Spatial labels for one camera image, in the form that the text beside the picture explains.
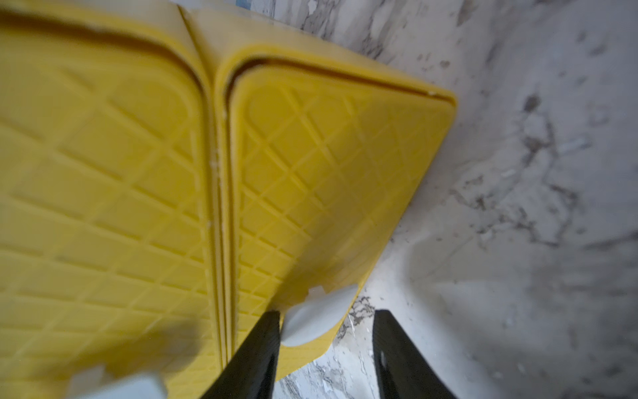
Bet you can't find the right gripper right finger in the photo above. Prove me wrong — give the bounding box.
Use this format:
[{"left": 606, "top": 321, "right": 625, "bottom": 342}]
[{"left": 372, "top": 309, "right": 455, "bottom": 398}]

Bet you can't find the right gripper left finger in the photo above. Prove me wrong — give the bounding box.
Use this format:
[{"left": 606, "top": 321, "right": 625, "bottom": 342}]
[{"left": 201, "top": 311, "right": 281, "bottom": 399}]

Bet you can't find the yellow drawer cabinet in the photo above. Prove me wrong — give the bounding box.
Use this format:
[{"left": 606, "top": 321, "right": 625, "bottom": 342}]
[{"left": 1, "top": 1, "right": 457, "bottom": 398}]

